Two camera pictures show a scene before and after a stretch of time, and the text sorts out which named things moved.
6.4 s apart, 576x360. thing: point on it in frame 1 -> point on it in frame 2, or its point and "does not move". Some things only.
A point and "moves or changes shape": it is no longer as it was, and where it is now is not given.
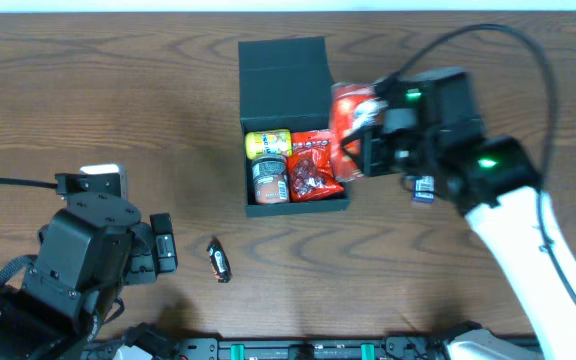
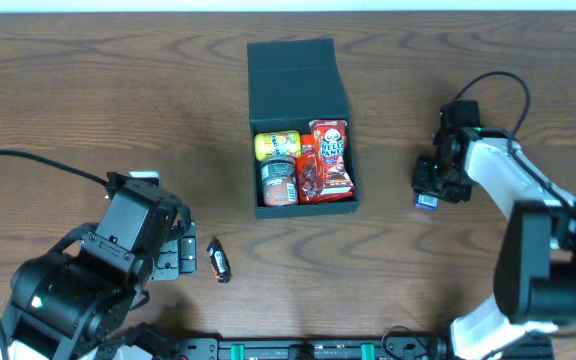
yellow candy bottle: (259, 143) moves or changes shape
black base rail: (271, 348) does not move
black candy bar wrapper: (219, 260) does not move
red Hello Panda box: (354, 108) -> (333, 180)
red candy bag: (311, 172) moves or changes shape
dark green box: (285, 83) moves or changes shape
